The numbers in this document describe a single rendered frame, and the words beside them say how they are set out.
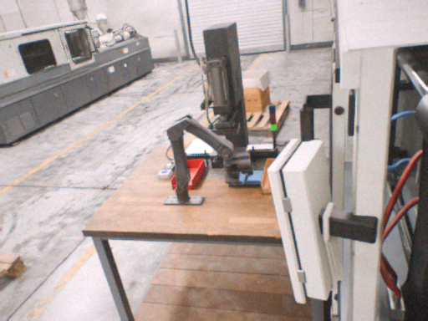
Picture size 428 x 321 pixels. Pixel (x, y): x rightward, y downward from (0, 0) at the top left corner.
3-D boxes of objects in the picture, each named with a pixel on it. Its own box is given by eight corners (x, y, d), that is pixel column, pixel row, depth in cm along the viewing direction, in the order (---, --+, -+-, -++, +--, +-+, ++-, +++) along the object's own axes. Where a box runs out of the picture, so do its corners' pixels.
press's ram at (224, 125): (206, 141, 197) (197, 89, 185) (216, 124, 220) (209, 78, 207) (237, 140, 192) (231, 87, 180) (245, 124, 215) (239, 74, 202)
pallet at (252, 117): (231, 109, 603) (230, 101, 596) (290, 108, 566) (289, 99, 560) (206, 137, 503) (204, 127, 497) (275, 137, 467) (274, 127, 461)
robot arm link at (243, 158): (251, 162, 169) (247, 140, 163) (251, 170, 161) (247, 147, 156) (227, 165, 170) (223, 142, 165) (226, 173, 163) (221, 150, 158)
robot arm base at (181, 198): (165, 184, 179) (160, 191, 173) (201, 184, 174) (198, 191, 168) (167, 197, 182) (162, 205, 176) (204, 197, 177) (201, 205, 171)
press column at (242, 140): (225, 150, 227) (208, 27, 195) (229, 142, 237) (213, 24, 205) (247, 150, 223) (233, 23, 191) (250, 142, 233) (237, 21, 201)
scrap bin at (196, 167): (172, 190, 189) (170, 180, 186) (186, 168, 211) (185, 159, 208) (193, 190, 186) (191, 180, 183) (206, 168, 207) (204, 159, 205)
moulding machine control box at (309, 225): (285, 255, 106) (277, 136, 89) (368, 262, 99) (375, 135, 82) (277, 304, 90) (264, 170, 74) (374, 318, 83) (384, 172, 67)
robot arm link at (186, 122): (236, 144, 165) (181, 107, 160) (235, 152, 157) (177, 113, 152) (221, 162, 170) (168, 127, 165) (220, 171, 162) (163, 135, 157)
